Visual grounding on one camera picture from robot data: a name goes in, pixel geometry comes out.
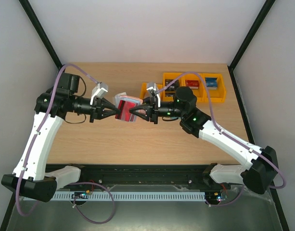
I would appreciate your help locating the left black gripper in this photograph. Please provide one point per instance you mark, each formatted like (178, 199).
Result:
(98, 106)

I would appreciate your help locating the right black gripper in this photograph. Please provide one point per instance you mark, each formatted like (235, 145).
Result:
(153, 112)

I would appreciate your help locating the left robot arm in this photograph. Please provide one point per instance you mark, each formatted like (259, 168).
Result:
(29, 178)

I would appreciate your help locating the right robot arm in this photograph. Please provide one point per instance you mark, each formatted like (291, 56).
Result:
(256, 168)

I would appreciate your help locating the yellow bin with beige cards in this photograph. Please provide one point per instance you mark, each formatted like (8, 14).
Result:
(144, 93)

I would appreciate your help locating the yellow bin with black cards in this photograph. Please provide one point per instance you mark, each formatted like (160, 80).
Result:
(170, 75)

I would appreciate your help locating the yellow bin with red cards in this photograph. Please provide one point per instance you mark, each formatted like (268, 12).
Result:
(200, 93)

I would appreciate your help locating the red card stack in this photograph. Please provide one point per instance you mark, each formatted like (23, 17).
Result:
(192, 84)

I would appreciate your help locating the blue card stack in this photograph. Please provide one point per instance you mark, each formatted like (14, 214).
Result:
(211, 83)

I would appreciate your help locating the yellow bin with blue cards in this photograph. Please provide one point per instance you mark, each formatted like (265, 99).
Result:
(219, 95)

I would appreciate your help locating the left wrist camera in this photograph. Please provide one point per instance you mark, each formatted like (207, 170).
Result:
(98, 91)

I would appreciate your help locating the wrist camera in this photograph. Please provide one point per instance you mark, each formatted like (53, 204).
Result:
(152, 90)
(98, 91)

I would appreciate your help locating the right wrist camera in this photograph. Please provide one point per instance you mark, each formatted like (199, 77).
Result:
(152, 90)

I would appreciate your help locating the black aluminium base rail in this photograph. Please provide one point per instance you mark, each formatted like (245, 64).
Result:
(192, 176)

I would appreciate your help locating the white slotted cable duct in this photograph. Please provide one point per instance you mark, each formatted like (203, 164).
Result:
(132, 196)

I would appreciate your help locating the left black frame post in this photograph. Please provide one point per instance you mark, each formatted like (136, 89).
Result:
(41, 32)

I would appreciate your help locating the black frame post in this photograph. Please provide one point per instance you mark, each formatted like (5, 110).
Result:
(41, 32)
(268, 4)

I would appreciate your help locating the right black frame post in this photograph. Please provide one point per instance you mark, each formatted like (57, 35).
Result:
(268, 4)

